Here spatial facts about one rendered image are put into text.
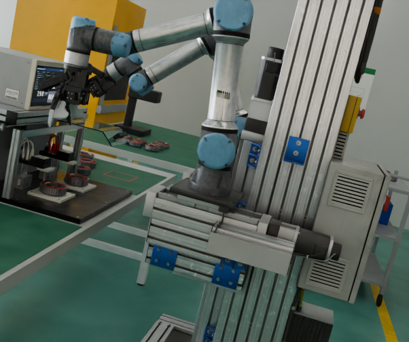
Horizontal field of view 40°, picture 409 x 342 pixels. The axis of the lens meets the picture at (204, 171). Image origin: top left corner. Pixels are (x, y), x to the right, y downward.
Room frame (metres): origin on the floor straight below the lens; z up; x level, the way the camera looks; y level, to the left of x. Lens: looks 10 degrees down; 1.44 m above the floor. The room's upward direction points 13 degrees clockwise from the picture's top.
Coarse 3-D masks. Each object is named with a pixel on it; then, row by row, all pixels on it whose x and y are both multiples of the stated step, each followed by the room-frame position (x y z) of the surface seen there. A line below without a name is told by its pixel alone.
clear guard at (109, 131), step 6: (60, 120) 2.51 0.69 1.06; (66, 120) 2.54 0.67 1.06; (84, 120) 2.68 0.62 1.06; (90, 120) 2.73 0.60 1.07; (84, 126) 2.49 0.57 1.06; (90, 126) 2.53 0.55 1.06; (96, 126) 2.57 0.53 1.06; (102, 126) 2.61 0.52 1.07; (108, 126) 2.66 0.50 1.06; (114, 126) 2.71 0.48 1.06; (108, 132) 2.53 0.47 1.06; (114, 132) 2.60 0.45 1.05; (108, 138) 2.48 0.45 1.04; (120, 138) 2.62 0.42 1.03; (126, 138) 2.70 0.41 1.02; (114, 144) 2.51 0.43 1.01; (120, 144) 2.58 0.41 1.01
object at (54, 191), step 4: (40, 184) 2.28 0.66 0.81; (44, 184) 2.27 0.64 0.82; (48, 184) 2.32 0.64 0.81; (52, 184) 2.33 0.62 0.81; (56, 184) 2.34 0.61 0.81; (60, 184) 2.34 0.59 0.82; (40, 188) 2.27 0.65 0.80; (44, 188) 2.25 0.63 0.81; (48, 188) 2.25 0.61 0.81; (52, 188) 2.26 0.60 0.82; (56, 188) 2.27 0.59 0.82; (60, 188) 2.28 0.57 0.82; (64, 188) 2.29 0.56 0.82; (44, 192) 2.25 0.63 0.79; (48, 192) 2.25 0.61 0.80; (52, 192) 2.25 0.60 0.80; (56, 192) 2.26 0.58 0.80; (60, 192) 2.27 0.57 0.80; (64, 192) 2.29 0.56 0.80
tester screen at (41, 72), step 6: (42, 72) 2.31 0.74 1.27; (48, 72) 2.36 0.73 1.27; (54, 72) 2.42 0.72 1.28; (60, 72) 2.47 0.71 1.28; (36, 78) 2.26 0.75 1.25; (42, 78) 2.32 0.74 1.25; (48, 78) 2.37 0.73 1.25; (36, 84) 2.27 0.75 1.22; (36, 90) 2.28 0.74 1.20; (54, 90) 2.45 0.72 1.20; (36, 96) 2.29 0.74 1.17; (42, 96) 2.34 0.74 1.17; (36, 102) 2.30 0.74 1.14; (42, 102) 2.35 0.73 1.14; (48, 102) 2.41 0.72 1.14
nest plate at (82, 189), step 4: (60, 180) 2.54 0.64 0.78; (64, 184) 2.49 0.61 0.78; (68, 184) 2.51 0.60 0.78; (88, 184) 2.59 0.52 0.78; (68, 188) 2.47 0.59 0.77; (72, 188) 2.47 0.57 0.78; (76, 188) 2.47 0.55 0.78; (80, 188) 2.49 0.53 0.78; (84, 188) 2.50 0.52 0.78; (88, 188) 2.52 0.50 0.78; (92, 188) 2.56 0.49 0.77; (84, 192) 2.47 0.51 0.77
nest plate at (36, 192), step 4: (28, 192) 2.24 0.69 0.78; (32, 192) 2.24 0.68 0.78; (36, 192) 2.26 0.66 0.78; (40, 192) 2.27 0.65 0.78; (68, 192) 2.37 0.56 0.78; (36, 196) 2.24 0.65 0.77; (40, 196) 2.23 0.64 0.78; (44, 196) 2.23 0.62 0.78; (48, 196) 2.24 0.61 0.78; (52, 196) 2.25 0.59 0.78; (56, 196) 2.27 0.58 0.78; (60, 196) 2.28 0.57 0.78; (64, 196) 2.29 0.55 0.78; (68, 196) 2.31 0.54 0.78; (72, 196) 2.33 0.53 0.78; (52, 200) 2.23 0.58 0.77; (56, 200) 2.22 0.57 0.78; (60, 200) 2.22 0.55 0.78; (64, 200) 2.26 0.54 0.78
